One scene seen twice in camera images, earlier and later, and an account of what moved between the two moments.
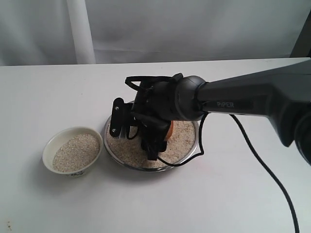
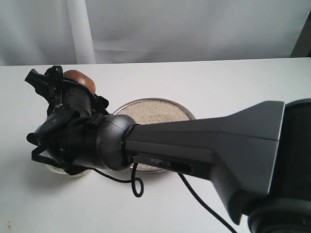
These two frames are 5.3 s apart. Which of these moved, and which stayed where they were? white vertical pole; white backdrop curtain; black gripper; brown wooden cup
Moved: black gripper; brown wooden cup
Stayed: white backdrop curtain; white vertical pole
